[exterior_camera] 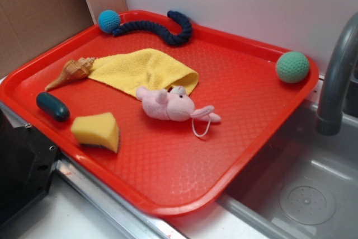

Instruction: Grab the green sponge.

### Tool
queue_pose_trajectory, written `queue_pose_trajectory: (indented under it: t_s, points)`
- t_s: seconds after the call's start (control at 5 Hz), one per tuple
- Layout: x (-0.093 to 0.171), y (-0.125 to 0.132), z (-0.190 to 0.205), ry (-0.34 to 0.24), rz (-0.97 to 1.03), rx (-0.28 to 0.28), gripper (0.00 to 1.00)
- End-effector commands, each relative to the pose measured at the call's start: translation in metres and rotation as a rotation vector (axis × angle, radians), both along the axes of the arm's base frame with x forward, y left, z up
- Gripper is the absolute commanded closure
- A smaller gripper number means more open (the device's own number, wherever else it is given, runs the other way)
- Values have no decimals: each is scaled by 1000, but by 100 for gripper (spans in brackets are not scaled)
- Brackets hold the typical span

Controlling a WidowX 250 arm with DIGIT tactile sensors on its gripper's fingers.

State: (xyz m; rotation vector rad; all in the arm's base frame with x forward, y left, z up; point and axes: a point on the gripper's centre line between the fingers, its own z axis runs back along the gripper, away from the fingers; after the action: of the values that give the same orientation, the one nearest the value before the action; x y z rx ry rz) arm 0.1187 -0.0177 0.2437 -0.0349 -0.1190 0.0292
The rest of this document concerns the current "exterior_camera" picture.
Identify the blue crochet ball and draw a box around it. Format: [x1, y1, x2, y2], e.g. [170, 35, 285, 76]
[97, 10, 121, 34]

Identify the grey sink faucet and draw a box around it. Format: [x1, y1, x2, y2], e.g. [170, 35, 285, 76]
[315, 13, 357, 135]

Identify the pink plush bunny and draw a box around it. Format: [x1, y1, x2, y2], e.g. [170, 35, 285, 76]
[136, 86, 221, 138]

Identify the dark green oval soap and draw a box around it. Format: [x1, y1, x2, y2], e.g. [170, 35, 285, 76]
[36, 92, 70, 122]

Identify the grey toy sink basin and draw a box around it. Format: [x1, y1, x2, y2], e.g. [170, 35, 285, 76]
[162, 99, 358, 239]

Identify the brown conch seashell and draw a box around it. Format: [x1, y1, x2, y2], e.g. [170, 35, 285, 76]
[45, 57, 96, 91]

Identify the red plastic tray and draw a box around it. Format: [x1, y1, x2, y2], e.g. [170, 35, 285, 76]
[1, 24, 319, 217]

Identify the green dimpled ball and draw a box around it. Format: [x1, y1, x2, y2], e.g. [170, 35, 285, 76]
[276, 51, 309, 83]

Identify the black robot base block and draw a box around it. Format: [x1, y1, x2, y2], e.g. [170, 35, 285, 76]
[1, 112, 60, 228]

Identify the brown cardboard panel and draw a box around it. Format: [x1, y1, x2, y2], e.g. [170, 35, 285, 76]
[1, 0, 93, 77]

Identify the navy blue rope toy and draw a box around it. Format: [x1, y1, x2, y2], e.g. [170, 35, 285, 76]
[110, 11, 193, 46]

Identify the yellow cloth towel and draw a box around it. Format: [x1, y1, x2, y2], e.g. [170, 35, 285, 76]
[88, 49, 199, 97]

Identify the yellow sponge with green pad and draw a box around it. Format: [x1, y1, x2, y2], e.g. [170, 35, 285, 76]
[70, 112, 120, 153]

